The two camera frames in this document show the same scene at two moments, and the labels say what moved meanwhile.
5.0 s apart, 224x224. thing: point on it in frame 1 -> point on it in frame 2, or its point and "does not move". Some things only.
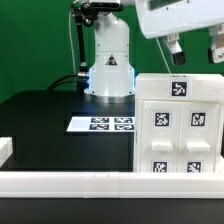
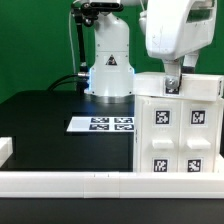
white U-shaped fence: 104,185 does not move
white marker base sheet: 102,124 does not move
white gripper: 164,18 -> 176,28
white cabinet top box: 179,87 does not move
